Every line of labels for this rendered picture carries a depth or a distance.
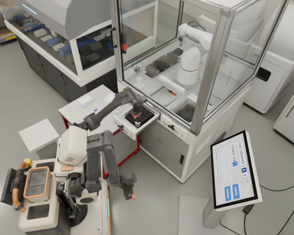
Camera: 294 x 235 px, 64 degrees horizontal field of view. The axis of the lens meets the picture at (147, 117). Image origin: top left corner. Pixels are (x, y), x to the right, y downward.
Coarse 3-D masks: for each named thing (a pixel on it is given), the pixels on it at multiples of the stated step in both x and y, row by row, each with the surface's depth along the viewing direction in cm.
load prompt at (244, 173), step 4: (240, 140) 168; (240, 144) 166; (240, 148) 164; (240, 152) 162; (244, 152) 160; (240, 156) 161; (244, 156) 158; (240, 160) 159; (244, 160) 157; (240, 164) 157; (244, 164) 155; (240, 168) 156; (244, 168) 153; (244, 172) 152; (244, 176) 150; (248, 176) 148
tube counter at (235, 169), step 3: (234, 156) 165; (231, 159) 165; (234, 159) 163; (237, 159) 161; (234, 162) 162; (237, 162) 160; (234, 165) 161; (237, 165) 159; (234, 168) 159; (237, 168) 158; (234, 171) 158; (237, 171) 156; (234, 174) 157; (237, 174) 155; (234, 177) 156; (237, 177) 154; (234, 180) 154
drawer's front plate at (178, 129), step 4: (164, 116) 214; (164, 120) 216; (168, 120) 211; (164, 124) 219; (168, 124) 214; (176, 124) 207; (168, 128) 218; (176, 128) 208; (180, 128) 205; (176, 132) 212; (180, 132) 208; (184, 132) 203; (180, 136) 211; (184, 136) 206
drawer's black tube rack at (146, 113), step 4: (144, 108) 228; (148, 108) 224; (128, 112) 220; (144, 112) 220; (148, 112) 220; (152, 112) 220; (132, 116) 217; (140, 116) 221; (144, 116) 218; (148, 116) 217; (152, 116) 222; (128, 120) 218; (132, 120) 217; (136, 120) 214; (140, 120) 214; (144, 120) 214; (140, 124) 215
